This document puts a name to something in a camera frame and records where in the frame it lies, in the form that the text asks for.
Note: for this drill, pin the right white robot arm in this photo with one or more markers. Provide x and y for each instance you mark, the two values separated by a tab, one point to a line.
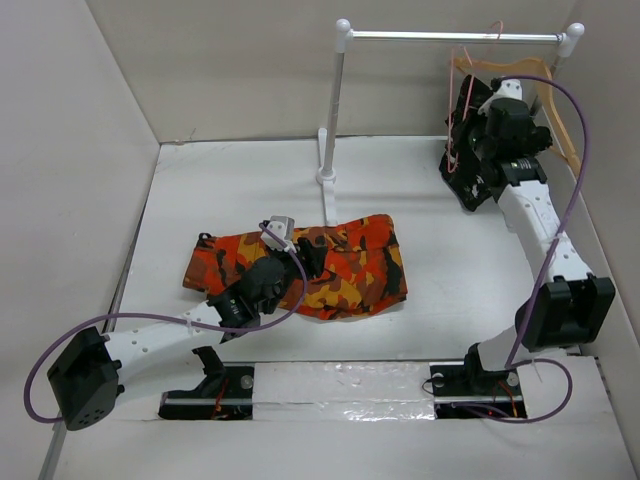
568	303

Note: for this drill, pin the black white patterned garment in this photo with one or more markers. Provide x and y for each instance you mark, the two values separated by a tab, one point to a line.
473	181

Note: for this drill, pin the white metal clothes rack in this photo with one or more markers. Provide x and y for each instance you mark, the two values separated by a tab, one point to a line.
394	80

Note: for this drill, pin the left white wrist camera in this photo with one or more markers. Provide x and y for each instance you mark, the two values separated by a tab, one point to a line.
277	233

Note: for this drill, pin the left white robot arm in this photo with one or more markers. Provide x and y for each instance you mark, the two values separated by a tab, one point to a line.
95	372

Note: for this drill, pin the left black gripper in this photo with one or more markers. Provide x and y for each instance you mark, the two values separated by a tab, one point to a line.
311	254

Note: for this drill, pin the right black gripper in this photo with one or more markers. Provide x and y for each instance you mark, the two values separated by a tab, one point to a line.
486	118

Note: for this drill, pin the wooden clothes hanger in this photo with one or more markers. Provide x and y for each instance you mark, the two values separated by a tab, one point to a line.
550	100

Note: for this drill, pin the orange camouflage trousers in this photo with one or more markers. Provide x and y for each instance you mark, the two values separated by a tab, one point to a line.
361	269

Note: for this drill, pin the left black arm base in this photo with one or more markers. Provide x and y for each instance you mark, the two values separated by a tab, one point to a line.
224	396

